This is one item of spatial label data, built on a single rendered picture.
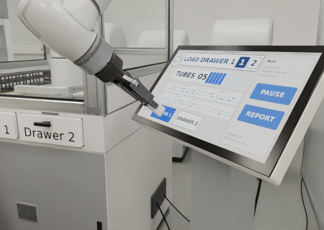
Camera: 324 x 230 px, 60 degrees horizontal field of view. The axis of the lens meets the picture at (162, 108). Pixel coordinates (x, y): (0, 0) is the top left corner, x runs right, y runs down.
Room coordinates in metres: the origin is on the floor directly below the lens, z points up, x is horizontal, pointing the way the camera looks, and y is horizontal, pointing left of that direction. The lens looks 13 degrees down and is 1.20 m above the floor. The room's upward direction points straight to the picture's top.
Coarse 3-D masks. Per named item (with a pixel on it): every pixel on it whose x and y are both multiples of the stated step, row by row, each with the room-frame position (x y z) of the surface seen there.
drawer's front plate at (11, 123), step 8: (0, 112) 1.13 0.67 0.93; (8, 112) 1.12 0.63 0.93; (0, 120) 1.13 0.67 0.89; (8, 120) 1.11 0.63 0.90; (0, 128) 1.13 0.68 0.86; (8, 128) 1.11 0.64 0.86; (16, 128) 1.12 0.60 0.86; (0, 136) 1.13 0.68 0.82; (8, 136) 1.12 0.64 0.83; (16, 136) 1.11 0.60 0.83
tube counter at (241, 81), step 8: (200, 72) 0.82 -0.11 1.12; (208, 72) 0.80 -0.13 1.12; (216, 72) 0.78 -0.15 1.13; (224, 72) 0.75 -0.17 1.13; (200, 80) 0.80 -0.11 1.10; (208, 80) 0.78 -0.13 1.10; (216, 80) 0.75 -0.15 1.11; (224, 80) 0.73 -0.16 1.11; (232, 80) 0.71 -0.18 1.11; (240, 80) 0.70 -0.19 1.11; (248, 80) 0.68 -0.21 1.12; (240, 88) 0.68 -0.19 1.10
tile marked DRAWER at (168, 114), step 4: (168, 108) 0.80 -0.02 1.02; (172, 108) 0.79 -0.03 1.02; (152, 112) 0.84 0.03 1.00; (164, 112) 0.80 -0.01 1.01; (168, 112) 0.79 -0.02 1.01; (172, 112) 0.78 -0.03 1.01; (152, 116) 0.83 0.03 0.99; (156, 116) 0.81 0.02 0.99; (164, 116) 0.79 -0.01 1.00; (168, 116) 0.78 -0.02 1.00; (164, 120) 0.78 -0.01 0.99; (168, 120) 0.77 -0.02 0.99
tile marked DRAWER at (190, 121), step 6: (180, 114) 0.75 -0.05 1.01; (186, 114) 0.74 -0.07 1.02; (192, 114) 0.72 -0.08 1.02; (174, 120) 0.75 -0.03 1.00; (180, 120) 0.74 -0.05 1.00; (186, 120) 0.72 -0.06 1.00; (192, 120) 0.71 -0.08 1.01; (198, 120) 0.69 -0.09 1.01; (180, 126) 0.72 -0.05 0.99; (186, 126) 0.70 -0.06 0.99; (192, 126) 0.69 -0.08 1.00
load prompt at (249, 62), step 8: (184, 56) 0.94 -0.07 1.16; (192, 56) 0.91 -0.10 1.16; (200, 56) 0.88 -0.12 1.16; (208, 56) 0.85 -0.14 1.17; (216, 56) 0.82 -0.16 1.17; (224, 56) 0.80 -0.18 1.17; (232, 56) 0.78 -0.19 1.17; (240, 56) 0.76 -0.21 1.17; (248, 56) 0.74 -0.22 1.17; (256, 56) 0.72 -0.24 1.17; (264, 56) 0.70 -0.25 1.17; (184, 64) 0.91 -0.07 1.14; (192, 64) 0.88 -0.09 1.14; (200, 64) 0.85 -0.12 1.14; (208, 64) 0.82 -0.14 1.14; (216, 64) 0.80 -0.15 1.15; (224, 64) 0.78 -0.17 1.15; (232, 64) 0.76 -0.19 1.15; (240, 64) 0.74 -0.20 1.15; (248, 64) 0.72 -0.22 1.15; (256, 64) 0.70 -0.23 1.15
